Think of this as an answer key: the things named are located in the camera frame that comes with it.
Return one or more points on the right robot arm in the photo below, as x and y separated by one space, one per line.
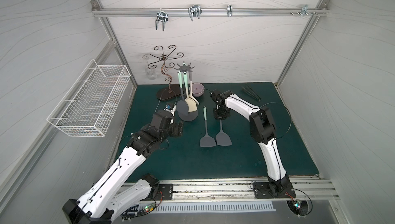
262 130

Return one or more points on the aluminium top rail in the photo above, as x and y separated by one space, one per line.
206 12

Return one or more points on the green handled grey spoon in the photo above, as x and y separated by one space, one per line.
182 106

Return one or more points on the triangular metal hook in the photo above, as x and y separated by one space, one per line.
194 11

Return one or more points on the small metal clip hook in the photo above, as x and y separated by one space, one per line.
229 10

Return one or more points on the grey handled beige spatula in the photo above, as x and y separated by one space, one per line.
191 89

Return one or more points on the green handled grey turner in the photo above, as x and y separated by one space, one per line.
222 138

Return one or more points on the bronze swirl mug tree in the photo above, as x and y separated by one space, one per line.
166 61

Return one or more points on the white wire basket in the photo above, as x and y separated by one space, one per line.
89 106

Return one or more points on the black tongs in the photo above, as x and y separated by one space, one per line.
249 91

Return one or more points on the double prong metal hook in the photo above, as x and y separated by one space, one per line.
161 19

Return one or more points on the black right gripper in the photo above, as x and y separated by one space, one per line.
221 111

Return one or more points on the grey utensil rack stand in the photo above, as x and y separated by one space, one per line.
193 115

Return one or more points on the lilac ceramic bowl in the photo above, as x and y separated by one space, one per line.
198 89

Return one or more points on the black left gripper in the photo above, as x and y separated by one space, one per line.
177 128

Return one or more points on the clear wine glass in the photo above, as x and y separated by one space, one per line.
150 71

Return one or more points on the green handled grey spatula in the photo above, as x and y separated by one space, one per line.
207 140

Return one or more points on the green handled beige spoon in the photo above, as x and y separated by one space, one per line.
191 103

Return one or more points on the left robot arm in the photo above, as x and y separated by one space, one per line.
103 203

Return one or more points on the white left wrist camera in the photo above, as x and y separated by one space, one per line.
171 108

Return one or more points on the metal wall hook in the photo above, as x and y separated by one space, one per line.
304 12

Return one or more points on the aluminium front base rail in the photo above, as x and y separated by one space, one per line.
242 189

